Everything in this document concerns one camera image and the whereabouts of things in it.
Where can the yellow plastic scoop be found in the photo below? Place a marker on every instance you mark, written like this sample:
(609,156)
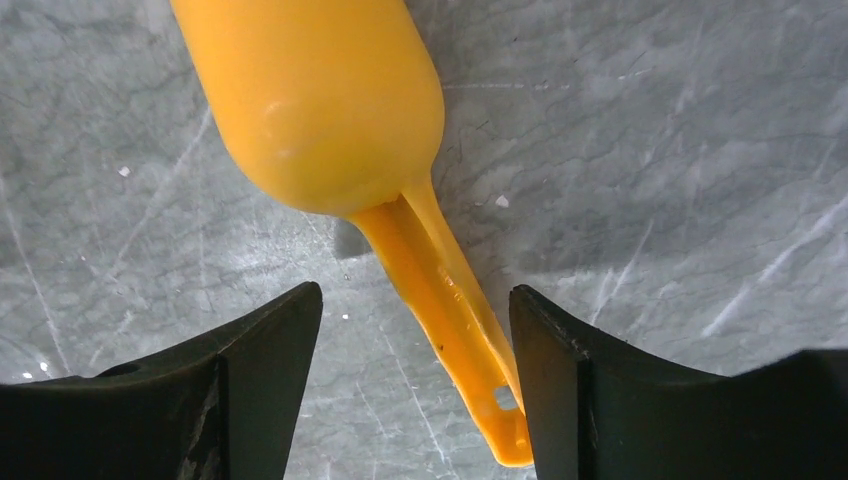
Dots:
(336,108)

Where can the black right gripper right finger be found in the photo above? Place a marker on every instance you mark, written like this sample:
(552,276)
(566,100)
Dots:
(600,408)

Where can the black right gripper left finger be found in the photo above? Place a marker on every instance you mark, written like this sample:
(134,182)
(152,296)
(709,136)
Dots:
(221,405)

